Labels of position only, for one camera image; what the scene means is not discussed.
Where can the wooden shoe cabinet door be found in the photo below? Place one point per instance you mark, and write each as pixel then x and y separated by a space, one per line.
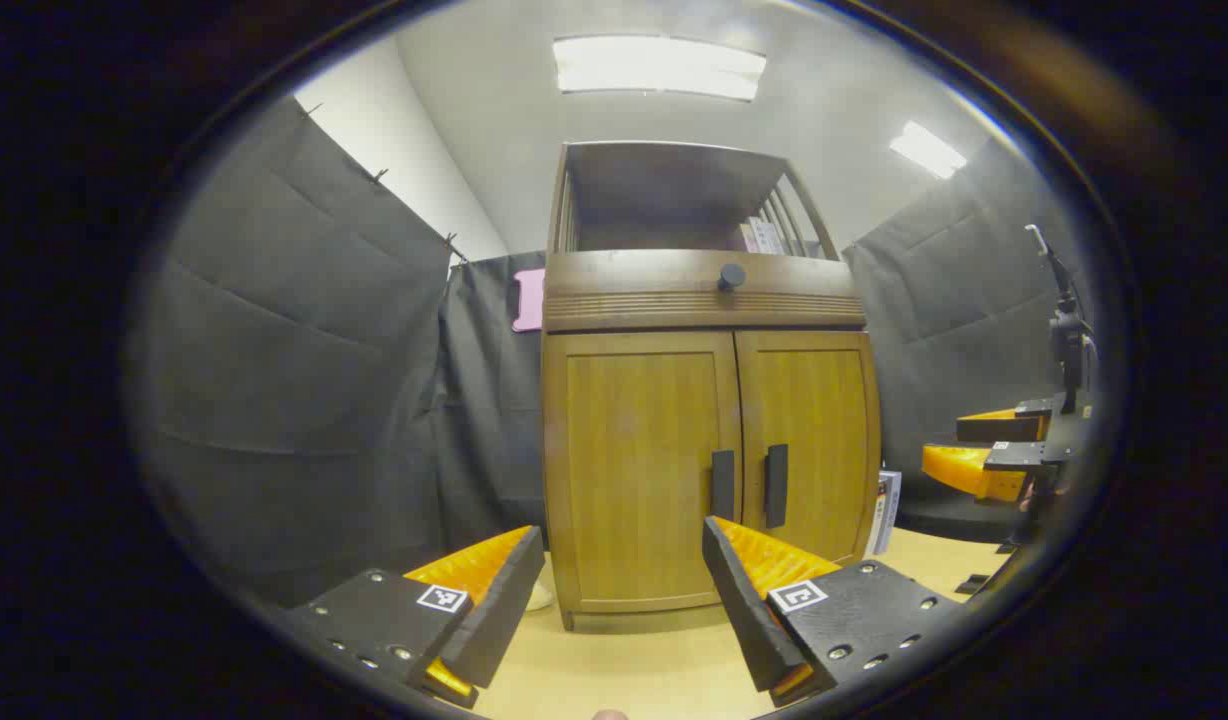
pixel 814 420
pixel 634 470

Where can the wooden drawer with black knob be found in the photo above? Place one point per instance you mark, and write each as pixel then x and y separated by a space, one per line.
pixel 624 285

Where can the black backdrop cloth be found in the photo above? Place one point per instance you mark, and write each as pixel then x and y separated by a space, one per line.
pixel 294 350

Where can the large rectangular ceiling light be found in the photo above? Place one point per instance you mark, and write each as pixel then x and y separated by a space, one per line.
pixel 659 67

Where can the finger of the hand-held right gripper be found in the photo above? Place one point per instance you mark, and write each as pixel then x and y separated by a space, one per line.
pixel 994 428
pixel 974 470

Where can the wooden double-door shoe cabinet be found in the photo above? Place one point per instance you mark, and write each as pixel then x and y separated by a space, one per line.
pixel 674 190

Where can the white printed box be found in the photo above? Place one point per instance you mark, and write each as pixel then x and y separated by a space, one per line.
pixel 884 512

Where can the pale upright books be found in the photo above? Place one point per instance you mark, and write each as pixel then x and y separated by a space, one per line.
pixel 764 237

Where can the small ceiling light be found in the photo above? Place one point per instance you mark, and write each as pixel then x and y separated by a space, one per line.
pixel 927 150

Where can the cream fabric bundle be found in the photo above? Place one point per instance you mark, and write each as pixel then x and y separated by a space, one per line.
pixel 541 597

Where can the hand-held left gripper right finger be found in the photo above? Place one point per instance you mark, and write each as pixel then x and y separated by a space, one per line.
pixel 739 600

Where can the black tripod stand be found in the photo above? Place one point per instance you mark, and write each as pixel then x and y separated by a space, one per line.
pixel 1069 340

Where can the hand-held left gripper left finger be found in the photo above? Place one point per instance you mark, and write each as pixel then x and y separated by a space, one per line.
pixel 499 610

